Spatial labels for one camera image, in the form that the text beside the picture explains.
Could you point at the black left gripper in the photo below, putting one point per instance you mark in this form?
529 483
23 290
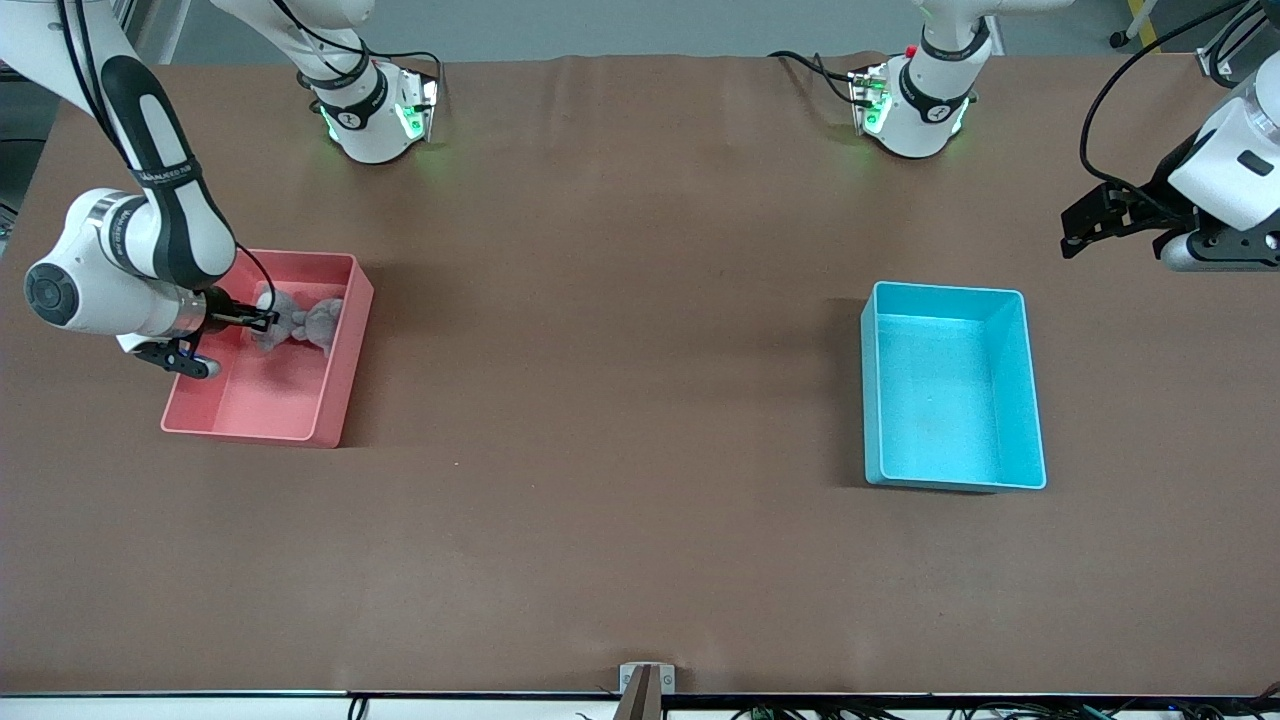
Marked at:
1150 198

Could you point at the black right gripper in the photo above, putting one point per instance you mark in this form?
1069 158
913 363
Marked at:
217 308

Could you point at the grey plush toy white face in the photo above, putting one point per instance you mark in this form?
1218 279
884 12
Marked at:
275 340

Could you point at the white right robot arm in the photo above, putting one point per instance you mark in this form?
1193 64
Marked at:
90 290

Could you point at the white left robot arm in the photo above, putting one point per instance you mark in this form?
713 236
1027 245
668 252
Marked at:
925 120

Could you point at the pink plastic box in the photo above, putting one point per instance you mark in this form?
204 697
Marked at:
270 410

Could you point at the blue plastic box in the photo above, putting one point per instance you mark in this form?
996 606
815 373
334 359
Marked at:
940 420

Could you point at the grey stand leg black foot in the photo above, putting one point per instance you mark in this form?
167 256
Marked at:
1116 40

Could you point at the white table edge profile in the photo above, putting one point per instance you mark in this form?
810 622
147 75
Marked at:
150 710

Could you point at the brown table cover sheet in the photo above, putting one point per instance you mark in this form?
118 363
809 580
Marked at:
640 560

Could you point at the metal table edge bracket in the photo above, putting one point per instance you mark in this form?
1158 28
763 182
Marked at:
627 680

